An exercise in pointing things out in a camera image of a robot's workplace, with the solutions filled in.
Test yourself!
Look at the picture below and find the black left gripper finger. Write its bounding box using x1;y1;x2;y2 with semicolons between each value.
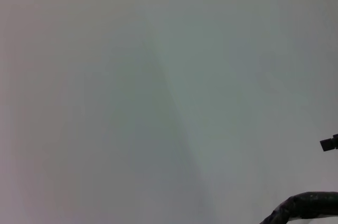
319;133;338;152

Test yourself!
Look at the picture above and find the black round teapot with handle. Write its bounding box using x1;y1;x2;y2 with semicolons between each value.
260;191;338;224

